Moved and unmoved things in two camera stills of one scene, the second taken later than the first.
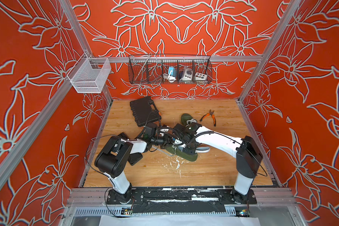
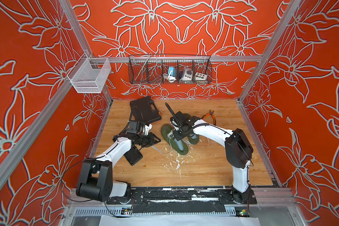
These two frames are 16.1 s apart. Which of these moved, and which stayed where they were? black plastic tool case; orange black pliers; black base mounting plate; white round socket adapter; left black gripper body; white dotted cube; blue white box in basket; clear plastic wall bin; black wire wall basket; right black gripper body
Moved: left black gripper body; right black gripper body
Stayed: blue white box in basket; black base mounting plate; clear plastic wall bin; orange black pliers; white dotted cube; black wire wall basket; black plastic tool case; white round socket adapter
